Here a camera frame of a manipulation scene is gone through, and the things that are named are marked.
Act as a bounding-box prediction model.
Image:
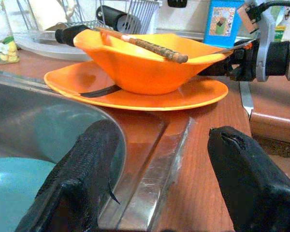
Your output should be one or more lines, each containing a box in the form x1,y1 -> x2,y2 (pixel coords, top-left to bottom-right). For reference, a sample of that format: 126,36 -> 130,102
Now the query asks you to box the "black cylinder with knob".
55,24 -> 90,48

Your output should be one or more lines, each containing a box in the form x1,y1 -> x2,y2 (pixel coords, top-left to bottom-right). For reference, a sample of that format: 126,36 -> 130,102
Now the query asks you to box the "black flat utensil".
79,84 -> 123,99

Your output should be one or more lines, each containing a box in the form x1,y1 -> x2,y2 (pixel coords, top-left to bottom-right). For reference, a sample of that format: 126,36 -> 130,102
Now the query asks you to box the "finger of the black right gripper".
198,56 -> 236,77
216,39 -> 254,56

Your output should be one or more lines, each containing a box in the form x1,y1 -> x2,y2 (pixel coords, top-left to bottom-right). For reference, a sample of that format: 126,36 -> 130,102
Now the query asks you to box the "orange plastic bowl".
72,29 -> 234,96

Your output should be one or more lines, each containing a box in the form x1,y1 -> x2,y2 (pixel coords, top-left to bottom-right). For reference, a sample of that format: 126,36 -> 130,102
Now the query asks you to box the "stainless steel double sink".
0,69 -> 191,232

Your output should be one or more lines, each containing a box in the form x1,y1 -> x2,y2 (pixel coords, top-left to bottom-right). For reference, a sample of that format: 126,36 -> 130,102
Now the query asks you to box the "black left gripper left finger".
14,119 -> 121,232

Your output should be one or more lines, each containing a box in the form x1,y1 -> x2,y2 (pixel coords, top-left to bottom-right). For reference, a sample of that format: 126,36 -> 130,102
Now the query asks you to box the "cream mug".
35,0 -> 75,31

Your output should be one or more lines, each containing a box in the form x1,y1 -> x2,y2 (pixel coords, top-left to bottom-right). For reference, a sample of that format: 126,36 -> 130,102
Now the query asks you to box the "white drainer tray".
15,30 -> 92,61

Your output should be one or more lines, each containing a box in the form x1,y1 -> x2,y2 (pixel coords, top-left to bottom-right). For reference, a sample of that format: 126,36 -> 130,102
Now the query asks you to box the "green labelled detergent bottle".
274,4 -> 288,43

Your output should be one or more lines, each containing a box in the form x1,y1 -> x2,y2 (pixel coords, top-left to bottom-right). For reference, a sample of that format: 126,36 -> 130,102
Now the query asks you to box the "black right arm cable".
244,0 -> 290,15

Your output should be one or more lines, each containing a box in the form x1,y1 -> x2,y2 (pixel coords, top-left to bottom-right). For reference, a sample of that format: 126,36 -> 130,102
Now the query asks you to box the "blue printed carton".
203,0 -> 245,48

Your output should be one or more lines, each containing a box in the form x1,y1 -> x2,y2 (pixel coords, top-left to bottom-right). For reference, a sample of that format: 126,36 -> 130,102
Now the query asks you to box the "black wall fixture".
167,0 -> 187,8

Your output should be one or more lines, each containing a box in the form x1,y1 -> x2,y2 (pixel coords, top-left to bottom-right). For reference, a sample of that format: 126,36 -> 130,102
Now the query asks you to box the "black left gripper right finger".
207,125 -> 290,232

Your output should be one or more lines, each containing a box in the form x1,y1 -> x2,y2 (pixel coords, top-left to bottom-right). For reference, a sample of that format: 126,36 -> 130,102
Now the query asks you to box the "floral hand soap pump bottle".
0,0 -> 20,65

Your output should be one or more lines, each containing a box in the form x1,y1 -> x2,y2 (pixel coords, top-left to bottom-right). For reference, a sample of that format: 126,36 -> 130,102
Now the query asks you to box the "brown patterned chopstick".
93,26 -> 189,64
100,29 -> 174,60

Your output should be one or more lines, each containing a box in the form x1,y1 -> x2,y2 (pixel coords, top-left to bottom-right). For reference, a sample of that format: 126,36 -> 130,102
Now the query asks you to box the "metal wire dish rack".
15,0 -> 163,35

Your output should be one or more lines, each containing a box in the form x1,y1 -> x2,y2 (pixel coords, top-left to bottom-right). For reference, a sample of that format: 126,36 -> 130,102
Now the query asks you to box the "black insulated bottle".
96,5 -> 143,34

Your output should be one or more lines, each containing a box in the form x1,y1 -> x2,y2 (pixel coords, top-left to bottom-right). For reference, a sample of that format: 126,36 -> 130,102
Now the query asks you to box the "orange plastic plate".
43,60 -> 229,112

